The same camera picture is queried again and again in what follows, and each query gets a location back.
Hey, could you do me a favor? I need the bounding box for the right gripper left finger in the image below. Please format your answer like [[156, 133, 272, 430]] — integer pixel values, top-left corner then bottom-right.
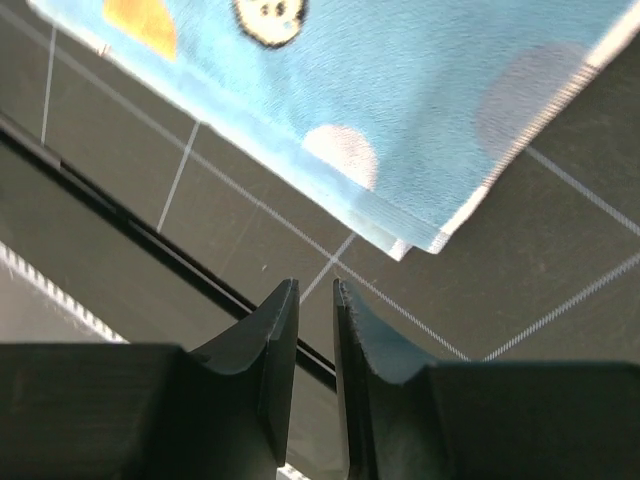
[[0, 278, 301, 480]]

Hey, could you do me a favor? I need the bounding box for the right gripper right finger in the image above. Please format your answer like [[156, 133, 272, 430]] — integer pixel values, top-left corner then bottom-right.
[[333, 280, 639, 479]]

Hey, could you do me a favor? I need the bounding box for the colourful patterned towel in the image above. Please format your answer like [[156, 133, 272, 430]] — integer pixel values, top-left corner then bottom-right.
[[33, 1, 639, 260]]

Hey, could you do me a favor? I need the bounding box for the black grid mat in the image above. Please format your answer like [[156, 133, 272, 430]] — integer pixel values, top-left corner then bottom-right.
[[0, 0, 640, 366]]

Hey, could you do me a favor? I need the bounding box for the slotted cable duct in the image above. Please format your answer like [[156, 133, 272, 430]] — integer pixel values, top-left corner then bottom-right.
[[0, 239, 311, 480]]

